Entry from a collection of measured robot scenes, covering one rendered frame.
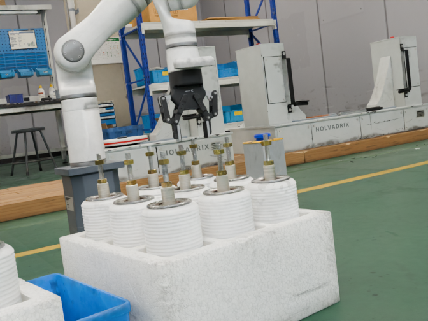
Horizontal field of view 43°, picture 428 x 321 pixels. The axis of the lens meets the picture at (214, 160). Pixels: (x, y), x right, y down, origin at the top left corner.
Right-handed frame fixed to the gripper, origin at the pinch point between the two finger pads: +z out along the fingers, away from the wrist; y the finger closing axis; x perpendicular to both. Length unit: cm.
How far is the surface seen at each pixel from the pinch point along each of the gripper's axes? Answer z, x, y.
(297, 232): 19.2, 30.9, -5.9
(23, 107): -34, -514, -7
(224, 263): 20.2, 35.3, 10.9
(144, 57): -72, -456, -132
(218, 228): 15.8, 29.3, 8.7
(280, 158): 8.5, 2.8, -20.3
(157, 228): 13.1, 32.0, 20.3
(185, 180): 8.2, 15.5, 8.8
